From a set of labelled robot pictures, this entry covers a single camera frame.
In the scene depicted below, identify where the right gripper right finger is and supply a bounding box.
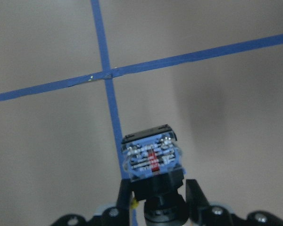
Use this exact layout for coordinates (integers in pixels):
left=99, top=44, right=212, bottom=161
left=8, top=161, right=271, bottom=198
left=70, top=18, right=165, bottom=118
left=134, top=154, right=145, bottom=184
left=185, top=179, right=210, bottom=221

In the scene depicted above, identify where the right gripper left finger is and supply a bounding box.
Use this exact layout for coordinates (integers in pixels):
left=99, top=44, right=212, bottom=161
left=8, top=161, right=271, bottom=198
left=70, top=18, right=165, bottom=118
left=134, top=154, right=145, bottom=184
left=116, top=179, right=133, bottom=213

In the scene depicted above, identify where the yellow push button switch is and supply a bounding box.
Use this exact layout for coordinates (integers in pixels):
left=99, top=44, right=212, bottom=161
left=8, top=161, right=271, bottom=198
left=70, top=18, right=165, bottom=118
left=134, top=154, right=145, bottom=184
left=121, top=124, right=188, bottom=226

